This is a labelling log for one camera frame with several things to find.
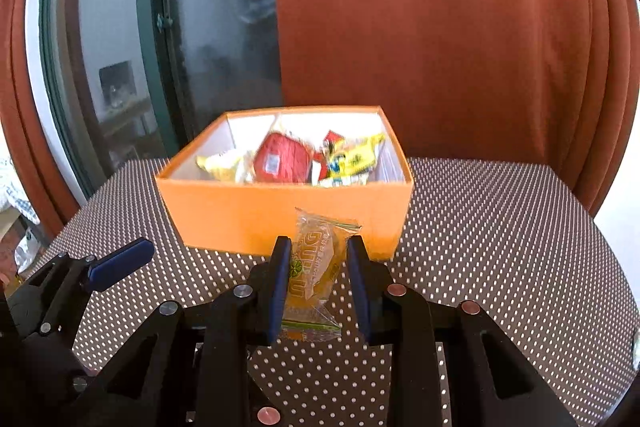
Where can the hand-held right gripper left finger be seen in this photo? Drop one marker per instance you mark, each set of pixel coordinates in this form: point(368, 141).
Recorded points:
point(280, 287)

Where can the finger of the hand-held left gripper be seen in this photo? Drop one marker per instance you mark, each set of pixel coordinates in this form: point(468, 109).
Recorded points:
point(120, 264)

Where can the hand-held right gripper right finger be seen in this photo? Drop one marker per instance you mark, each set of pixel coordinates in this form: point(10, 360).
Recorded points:
point(360, 287)

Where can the clear packet with yellow cake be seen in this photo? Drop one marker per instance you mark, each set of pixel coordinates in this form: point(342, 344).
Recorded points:
point(315, 267)

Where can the orange cardboard box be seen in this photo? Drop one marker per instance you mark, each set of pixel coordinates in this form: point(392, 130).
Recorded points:
point(225, 217)

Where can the red snack packet white label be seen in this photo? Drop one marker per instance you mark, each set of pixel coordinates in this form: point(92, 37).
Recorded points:
point(280, 159)

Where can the large pale yellow cartoon packet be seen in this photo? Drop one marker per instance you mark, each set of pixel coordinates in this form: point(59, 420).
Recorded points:
point(220, 163)

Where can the small red yellow snack packet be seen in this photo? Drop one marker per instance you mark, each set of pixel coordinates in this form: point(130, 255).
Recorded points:
point(332, 139)

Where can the white plastic bag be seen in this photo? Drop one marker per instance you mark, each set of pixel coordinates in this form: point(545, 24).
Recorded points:
point(30, 252)

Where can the white patterned bag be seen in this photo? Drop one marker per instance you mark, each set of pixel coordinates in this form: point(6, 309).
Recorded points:
point(15, 197)

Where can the brown polka dot tablecloth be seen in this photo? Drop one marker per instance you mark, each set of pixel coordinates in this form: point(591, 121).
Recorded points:
point(500, 232)

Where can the narrow orange curtain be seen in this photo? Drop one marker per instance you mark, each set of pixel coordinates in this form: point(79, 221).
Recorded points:
point(20, 107)

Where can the green framed window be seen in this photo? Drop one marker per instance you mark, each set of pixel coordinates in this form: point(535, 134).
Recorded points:
point(155, 57)

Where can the wide orange curtain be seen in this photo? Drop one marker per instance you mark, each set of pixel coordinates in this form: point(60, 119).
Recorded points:
point(425, 32)

